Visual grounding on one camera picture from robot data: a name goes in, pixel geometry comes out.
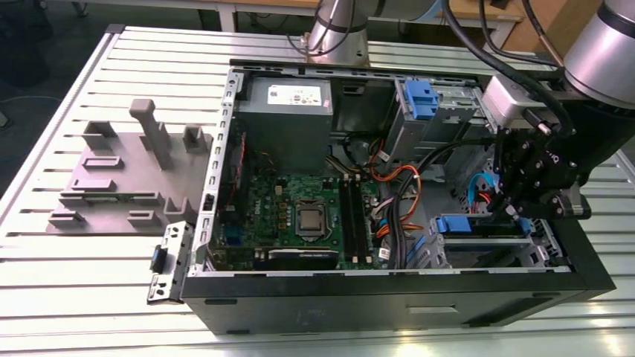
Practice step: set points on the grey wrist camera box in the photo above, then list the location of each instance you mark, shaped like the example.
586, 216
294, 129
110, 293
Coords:
506, 104

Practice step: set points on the black RAM slot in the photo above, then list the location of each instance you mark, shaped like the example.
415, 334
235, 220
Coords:
348, 215
360, 219

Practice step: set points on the wooden desk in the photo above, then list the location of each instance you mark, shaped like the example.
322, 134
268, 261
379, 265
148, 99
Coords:
506, 16

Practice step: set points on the silver CPU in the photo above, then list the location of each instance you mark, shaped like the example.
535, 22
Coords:
311, 220

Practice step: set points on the grey parts rack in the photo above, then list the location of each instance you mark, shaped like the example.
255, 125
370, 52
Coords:
134, 178

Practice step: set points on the metal optical drive cage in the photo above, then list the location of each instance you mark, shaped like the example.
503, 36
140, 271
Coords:
407, 137

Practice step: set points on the grey power supply unit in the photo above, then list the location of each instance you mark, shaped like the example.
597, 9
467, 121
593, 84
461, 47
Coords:
283, 141

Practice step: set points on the green motherboard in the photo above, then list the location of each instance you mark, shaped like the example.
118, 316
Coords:
278, 197

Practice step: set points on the metal expansion card bracket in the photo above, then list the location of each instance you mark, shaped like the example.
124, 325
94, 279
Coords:
176, 241

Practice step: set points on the blue drive cage latch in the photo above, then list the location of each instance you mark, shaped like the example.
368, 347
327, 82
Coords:
420, 98

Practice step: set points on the wooden cabinet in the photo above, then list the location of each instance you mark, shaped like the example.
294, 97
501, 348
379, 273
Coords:
526, 46

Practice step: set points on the hard disk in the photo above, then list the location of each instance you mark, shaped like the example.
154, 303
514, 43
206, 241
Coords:
454, 224

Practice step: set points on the black PC case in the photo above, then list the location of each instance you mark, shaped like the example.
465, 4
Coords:
347, 305

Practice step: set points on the black graphics card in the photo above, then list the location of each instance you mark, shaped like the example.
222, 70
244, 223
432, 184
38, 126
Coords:
298, 259

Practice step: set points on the metal disk bay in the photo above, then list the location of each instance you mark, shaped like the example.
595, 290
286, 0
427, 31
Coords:
497, 241

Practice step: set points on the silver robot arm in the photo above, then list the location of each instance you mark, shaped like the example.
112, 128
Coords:
605, 48

